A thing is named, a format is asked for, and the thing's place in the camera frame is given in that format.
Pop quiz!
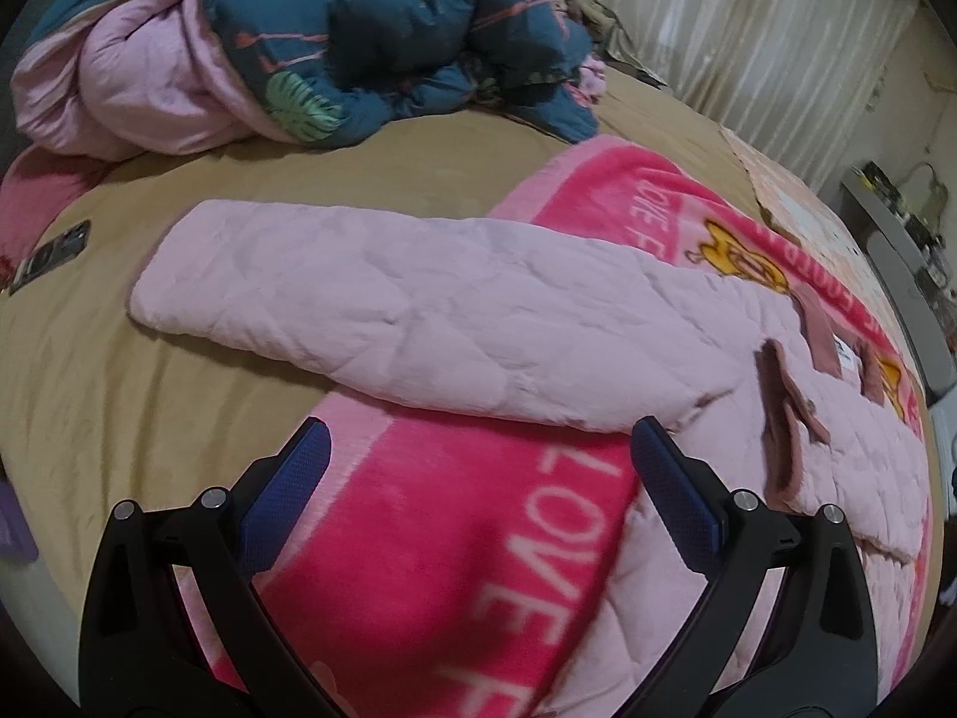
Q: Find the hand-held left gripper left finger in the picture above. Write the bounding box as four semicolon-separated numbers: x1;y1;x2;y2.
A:
78;417;352;718

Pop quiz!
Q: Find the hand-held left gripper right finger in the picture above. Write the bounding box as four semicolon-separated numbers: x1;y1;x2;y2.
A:
613;417;879;718

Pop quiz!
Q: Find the pink quilted jacket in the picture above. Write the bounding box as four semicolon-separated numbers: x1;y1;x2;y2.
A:
129;199;947;718

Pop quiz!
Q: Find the pile of olive clothes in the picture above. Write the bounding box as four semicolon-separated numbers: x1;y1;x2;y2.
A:
516;0;674;87

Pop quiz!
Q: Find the pink printed blanket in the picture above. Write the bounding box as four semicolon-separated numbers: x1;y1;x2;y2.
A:
175;136;935;718

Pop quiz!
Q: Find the bed with tan sheet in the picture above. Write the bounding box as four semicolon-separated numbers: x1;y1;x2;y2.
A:
0;52;950;718

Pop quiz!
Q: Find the purple object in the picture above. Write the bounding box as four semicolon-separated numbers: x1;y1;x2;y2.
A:
0;474;40;564

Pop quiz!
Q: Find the pink floral sheet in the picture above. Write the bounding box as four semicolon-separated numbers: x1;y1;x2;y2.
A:
719;127;868;263

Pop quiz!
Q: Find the grey desk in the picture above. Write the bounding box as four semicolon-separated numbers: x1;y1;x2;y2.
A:
837;160;957;397

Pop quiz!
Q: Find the black phone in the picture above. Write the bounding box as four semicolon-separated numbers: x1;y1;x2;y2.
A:
7;220;92;294

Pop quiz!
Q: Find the light pink garment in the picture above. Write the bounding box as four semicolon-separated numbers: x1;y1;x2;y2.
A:
574;58;608;104

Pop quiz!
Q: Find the blue floral comforter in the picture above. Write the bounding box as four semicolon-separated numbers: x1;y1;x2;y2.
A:
11;0;608;162

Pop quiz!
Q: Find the white curtain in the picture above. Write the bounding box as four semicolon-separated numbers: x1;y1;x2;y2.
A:
590;0;921;143

